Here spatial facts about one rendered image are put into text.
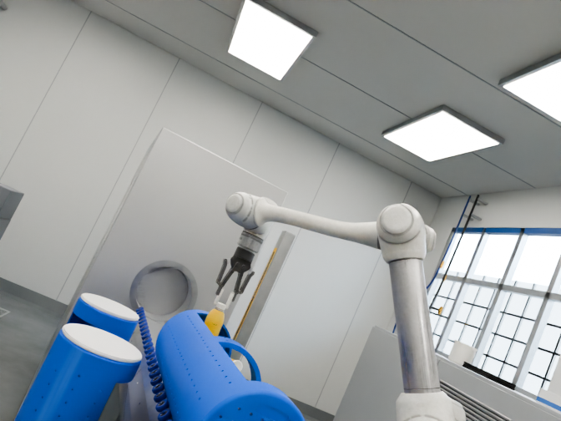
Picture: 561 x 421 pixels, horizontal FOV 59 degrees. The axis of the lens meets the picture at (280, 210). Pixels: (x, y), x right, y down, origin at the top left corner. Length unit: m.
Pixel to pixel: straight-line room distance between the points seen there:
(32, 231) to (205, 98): 2.58
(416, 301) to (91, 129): 5.32
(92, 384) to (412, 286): 1.02
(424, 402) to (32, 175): 5.54
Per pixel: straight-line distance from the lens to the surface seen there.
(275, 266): 2.50
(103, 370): 1.70
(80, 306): 2.35
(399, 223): 1.48
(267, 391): 1.20
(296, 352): 6.59
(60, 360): 1.73
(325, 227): 1.74
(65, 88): 6.52
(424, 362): 1.49
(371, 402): 4.00
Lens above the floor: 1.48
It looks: 7 degrees up
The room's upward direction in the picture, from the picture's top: 25 degrees clockwise
